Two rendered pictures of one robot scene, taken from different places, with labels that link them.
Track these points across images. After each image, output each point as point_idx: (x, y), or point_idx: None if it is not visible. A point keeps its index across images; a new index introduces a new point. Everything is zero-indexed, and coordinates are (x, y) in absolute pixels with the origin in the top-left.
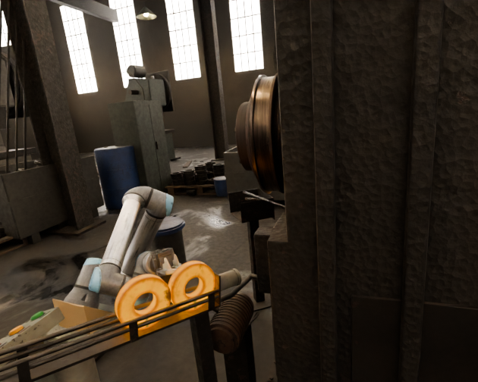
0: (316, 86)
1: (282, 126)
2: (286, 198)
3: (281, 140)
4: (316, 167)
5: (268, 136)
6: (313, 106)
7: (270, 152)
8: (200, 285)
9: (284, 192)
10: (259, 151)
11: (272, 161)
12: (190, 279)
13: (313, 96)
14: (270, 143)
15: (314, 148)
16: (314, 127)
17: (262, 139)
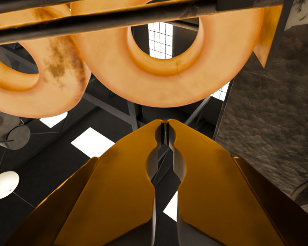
0: (214, 132)
1: (216, 136)
2: (229, 95)
3: (218, 131)
4: (224, 99)
5: (297, 196)
6: (216, 127)
7: (305, 183)
8: (199, 18)
9: (227, 100)
10: (305, 199)
11: None
12: (156, 58)
13: (215, 130)
14: (298, 187)
15: (222, 110)
16: (218, 118)
17: (297, 201)
